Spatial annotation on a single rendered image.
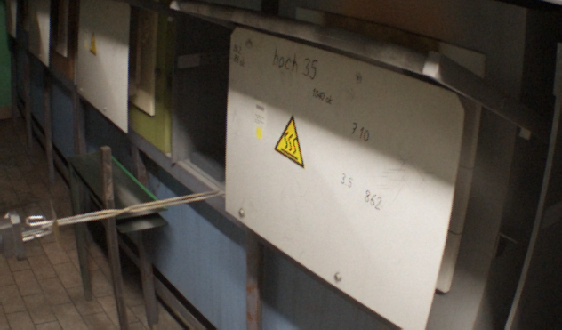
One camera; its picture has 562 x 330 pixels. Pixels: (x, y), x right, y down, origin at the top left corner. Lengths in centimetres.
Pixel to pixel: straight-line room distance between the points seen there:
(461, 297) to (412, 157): 29
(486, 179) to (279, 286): 82
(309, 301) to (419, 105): 78
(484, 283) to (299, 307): 69
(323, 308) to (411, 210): 63
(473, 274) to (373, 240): 19
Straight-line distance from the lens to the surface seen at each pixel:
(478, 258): 106
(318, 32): 90
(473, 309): 110
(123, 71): 194
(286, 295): 167
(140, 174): 233
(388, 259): 103
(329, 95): 108
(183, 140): 193
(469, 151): 102
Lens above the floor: 152
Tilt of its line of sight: 18 degrees down
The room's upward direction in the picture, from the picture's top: 3 degrees clockwise
